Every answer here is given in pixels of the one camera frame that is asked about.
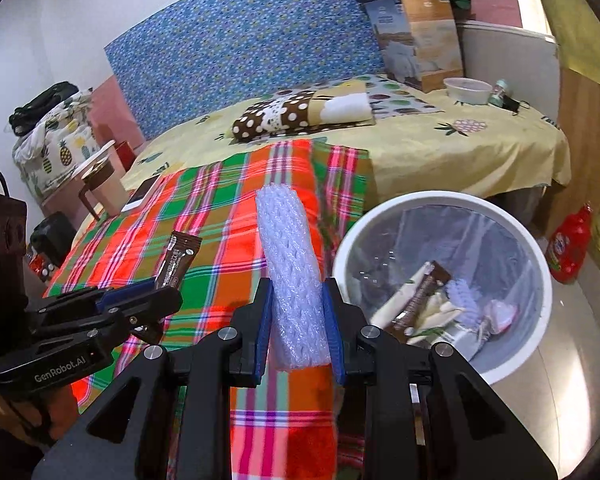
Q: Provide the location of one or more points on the yellow pineapple print bed sheet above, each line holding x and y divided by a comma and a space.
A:
430, 160

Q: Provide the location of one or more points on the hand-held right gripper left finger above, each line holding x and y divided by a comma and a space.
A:
265, 330

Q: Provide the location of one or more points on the white round trash bin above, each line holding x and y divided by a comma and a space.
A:
430, 240

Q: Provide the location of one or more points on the cream wrapper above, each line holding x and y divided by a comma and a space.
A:
392, 307

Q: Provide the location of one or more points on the white foam net sleeve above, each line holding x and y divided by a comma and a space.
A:
462, 295
290, 270

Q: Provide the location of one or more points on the white phone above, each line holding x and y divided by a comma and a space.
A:
140, 195

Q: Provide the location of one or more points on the black bag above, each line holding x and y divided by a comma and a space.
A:
45, 100
55, 232

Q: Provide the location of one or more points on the red detergent bottle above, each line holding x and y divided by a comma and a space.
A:
570, 245

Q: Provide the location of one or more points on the small black clip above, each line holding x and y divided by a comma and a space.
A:
515, 104

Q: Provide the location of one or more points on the red green plaid cloth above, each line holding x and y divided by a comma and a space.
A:
215, 200

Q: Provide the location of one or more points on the red box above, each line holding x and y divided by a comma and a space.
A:
126, 155

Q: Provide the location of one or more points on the yellow curtain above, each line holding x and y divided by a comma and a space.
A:
590, 35

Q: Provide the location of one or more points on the white cabinet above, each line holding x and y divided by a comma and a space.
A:
505, 55

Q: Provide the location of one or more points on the pineapple print cloth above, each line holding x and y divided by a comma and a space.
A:
65, 150

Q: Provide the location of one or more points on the wooden board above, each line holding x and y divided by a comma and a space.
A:
585, 135

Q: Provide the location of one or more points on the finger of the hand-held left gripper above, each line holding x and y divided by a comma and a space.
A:
125, 292
150, 307

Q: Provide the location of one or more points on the small green capped bottle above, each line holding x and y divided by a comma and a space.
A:
499, 92

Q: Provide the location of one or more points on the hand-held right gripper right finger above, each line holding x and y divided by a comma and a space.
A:
332, 330

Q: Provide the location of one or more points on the brown polka dot pillow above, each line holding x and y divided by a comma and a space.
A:
260, 120

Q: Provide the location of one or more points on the brown sachet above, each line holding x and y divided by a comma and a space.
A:
420, 295
180, 255

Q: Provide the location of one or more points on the person's left hand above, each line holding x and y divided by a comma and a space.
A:
10, 412

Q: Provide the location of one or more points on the red white object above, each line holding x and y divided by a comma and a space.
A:
42, 267

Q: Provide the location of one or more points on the circle print cloth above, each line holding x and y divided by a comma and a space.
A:
400, 97

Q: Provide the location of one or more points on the white round waste bin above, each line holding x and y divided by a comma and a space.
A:
510, 355

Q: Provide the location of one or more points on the printed cardboard bedding box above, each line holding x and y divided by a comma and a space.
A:
430, 45

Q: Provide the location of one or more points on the pink storage box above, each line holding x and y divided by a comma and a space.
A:
62, 195

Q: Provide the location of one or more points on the blue floral headboard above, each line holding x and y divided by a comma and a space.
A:
255, 45

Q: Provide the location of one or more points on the clear plastic bowl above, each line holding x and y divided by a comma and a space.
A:
466, 92

